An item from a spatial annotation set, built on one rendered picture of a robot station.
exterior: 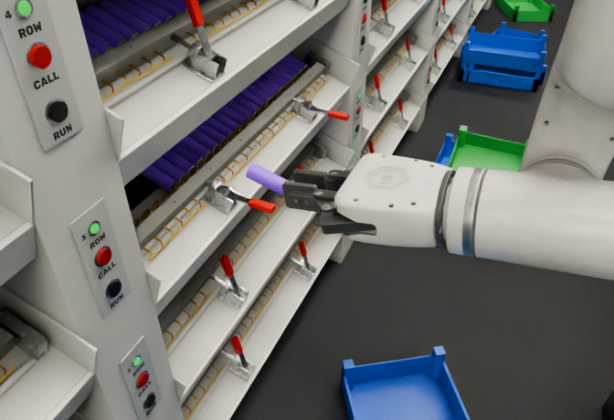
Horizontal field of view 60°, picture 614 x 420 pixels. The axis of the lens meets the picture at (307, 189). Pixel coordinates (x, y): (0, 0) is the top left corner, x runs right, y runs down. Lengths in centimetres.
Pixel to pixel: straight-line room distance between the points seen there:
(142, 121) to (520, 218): 36
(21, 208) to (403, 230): 32
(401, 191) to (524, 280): 91
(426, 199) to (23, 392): 41
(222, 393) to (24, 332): 49
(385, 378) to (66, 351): 70
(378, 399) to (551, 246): 69
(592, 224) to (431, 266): 91
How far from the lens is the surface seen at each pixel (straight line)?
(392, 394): 112
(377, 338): 120
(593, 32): 42
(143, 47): 61
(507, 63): 224
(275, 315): 109
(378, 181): 53
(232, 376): 101
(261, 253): 93
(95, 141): 48
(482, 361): 121
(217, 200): 72
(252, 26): 75
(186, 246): 68
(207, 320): 84
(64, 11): 44
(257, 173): 59
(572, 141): 56
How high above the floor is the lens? 94
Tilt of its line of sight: 37 degrees down
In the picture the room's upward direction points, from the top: straight up
